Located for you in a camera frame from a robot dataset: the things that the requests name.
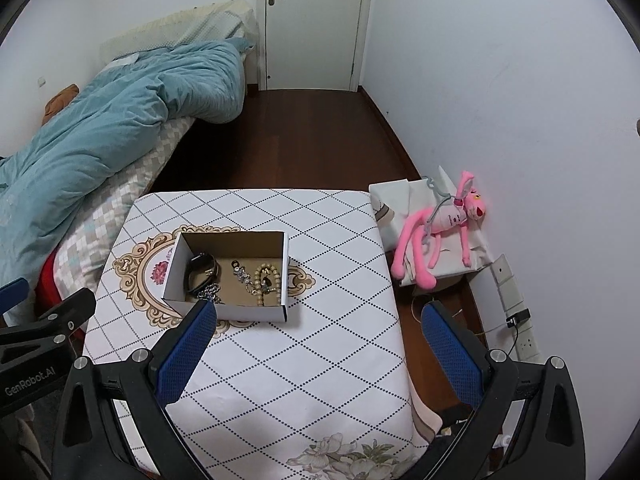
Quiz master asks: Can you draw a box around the beige cable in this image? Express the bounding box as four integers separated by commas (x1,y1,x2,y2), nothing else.
410,295,508,337

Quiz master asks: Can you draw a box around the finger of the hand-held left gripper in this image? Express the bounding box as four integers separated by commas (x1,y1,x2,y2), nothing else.
0,277,30,313

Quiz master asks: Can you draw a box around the white diamond-patterned tablecloth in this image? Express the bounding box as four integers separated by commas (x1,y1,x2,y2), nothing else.
82,189,431,480

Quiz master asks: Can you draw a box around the light blue duvet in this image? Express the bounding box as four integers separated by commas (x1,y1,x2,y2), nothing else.
0,37,257,301

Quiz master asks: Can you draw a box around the white power strip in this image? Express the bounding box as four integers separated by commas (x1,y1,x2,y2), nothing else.
490,255,543,361

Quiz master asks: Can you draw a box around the pink plush toy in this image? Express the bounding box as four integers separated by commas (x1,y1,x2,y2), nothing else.
390,170,486,291

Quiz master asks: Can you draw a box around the black cable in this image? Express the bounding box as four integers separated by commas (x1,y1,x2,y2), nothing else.
500,325,521,357

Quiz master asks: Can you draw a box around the silver chain bracelet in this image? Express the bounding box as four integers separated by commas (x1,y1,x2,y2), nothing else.
190,284,223,305

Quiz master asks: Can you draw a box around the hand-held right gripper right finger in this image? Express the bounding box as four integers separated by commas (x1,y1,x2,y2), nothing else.
421,301,587,480

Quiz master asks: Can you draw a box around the red cloth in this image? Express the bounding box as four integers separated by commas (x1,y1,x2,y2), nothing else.
35,252,86,341

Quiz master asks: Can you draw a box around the white door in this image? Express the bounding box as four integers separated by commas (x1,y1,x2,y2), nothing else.
257,0,376,92

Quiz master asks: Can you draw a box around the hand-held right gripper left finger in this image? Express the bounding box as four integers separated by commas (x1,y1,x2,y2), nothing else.
51,300,218,480

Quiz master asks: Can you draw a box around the grey checkered bed sheet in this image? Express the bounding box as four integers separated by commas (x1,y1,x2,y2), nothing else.
52,117,196,291

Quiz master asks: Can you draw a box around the cardboard box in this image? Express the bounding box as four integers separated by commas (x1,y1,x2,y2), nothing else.
161,230,291,323

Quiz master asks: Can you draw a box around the thin silver necklace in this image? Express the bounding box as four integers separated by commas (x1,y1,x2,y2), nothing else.
231,260,256,293

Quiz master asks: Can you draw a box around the wooden bead bracelet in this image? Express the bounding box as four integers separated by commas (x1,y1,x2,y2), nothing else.
252,263,282,307

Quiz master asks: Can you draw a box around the black smartwatch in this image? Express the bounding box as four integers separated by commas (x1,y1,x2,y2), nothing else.
185,254,221,296

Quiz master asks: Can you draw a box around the cream pillow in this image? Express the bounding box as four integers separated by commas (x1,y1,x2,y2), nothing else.
100,0,258,63

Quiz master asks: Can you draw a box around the grey clothes hanger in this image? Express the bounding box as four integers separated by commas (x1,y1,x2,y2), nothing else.
422,175,458,256

